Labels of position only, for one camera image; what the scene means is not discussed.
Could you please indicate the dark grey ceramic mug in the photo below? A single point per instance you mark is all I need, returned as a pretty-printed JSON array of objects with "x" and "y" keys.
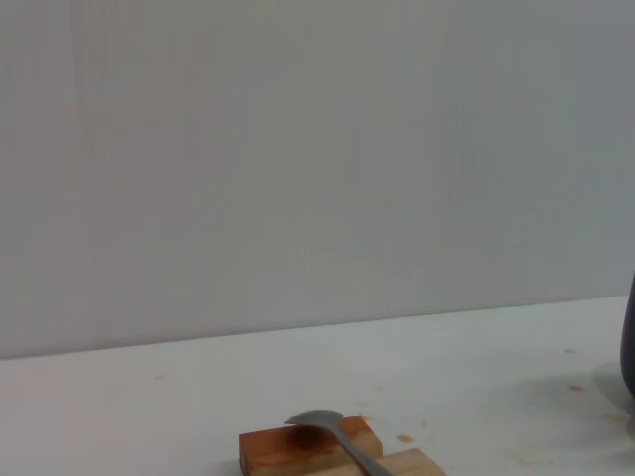
[{"x": 629, "y": 347}]

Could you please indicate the reddish brown wooden block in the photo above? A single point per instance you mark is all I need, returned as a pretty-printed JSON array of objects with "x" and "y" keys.
[{"x": 278, "y": 451}]

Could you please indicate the light tan wooden block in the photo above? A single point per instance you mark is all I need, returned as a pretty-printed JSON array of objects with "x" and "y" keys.
[{"x": 417, "y": 463}]

